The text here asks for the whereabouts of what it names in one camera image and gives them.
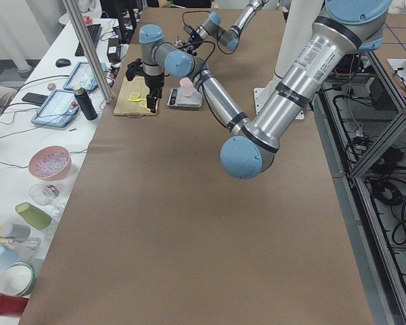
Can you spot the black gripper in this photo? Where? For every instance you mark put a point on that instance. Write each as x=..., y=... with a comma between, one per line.
x=191, y=48
x=154, y=82

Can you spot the pink plastic cup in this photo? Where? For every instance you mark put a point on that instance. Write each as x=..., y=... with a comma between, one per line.
x=186, y=86

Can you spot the glass sauce bottle metal cap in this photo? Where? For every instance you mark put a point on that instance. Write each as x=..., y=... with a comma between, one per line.
x=180, y=44

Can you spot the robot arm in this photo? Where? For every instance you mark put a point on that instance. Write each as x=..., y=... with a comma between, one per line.
x=211, y=27
x=318, y=35

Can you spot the digital kitchen scale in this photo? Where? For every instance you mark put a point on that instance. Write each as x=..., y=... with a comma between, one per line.
x=176, y=99

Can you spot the green plastic cup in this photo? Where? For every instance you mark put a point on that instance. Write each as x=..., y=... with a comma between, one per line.
x=34, y=216

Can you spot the grey plastic cup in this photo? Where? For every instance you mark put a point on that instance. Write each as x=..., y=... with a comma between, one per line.
x=15, y=231

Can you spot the blue plastic cup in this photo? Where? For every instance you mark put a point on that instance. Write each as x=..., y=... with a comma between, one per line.
x=8, y=257

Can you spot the red cup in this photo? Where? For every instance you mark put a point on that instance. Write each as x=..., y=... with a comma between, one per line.
x=12, y=306

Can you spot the bamboo cutting board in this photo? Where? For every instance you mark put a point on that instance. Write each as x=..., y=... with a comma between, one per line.
x=124, y=107

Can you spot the teach pendant far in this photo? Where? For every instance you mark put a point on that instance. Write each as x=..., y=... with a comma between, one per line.
x=81, y=75

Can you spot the teach pendant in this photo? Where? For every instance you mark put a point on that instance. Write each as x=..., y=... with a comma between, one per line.
x=81, y=75
x=58, y=110

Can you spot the black water bottle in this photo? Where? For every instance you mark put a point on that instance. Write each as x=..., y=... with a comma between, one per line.
x=84, y=102

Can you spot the teach pendant near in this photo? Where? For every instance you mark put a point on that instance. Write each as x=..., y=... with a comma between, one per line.
x=58, y=110

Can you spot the black computer mouse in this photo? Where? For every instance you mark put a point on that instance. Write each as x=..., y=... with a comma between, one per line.
x=62, y=62

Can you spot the black smartphone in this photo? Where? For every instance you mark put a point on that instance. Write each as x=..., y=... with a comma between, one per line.
x=34, y=98

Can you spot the pink bowl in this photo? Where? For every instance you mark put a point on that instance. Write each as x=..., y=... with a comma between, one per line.
x=50, y=163

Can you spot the wine glass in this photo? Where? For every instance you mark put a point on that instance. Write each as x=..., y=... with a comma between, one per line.
x=45, y=195

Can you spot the white green rimmed bowl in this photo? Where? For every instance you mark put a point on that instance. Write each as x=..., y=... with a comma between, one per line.
x=18, y=280

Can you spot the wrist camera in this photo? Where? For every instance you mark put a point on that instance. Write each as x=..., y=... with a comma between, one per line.
x=134, y=69

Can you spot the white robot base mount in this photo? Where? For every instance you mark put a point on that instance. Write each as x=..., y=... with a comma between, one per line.
x=296, y=33

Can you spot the aluminium frame post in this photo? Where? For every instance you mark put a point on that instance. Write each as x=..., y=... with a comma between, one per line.
x=85, y=40

